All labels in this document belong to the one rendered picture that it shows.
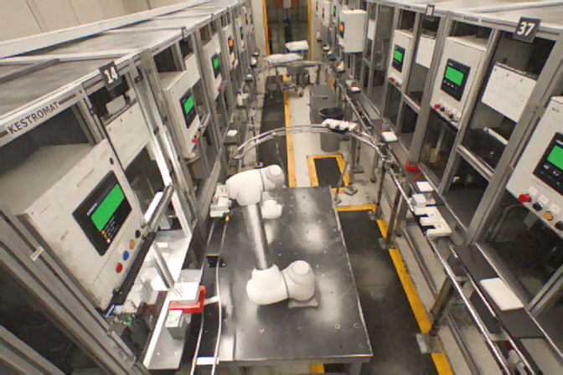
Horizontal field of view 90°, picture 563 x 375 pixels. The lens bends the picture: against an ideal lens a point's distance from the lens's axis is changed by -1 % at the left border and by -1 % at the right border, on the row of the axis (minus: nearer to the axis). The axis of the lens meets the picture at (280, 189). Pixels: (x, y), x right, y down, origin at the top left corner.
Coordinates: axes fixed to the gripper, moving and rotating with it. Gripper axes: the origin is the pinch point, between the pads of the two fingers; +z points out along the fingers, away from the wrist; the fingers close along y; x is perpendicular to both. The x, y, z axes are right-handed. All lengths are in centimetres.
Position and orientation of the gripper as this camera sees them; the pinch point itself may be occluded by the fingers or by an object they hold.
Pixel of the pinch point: (227, 213)
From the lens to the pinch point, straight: 216.2
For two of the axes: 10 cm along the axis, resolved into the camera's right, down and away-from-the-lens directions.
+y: -0.7, -8.0, -6.0
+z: -10.0, 0.6, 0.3
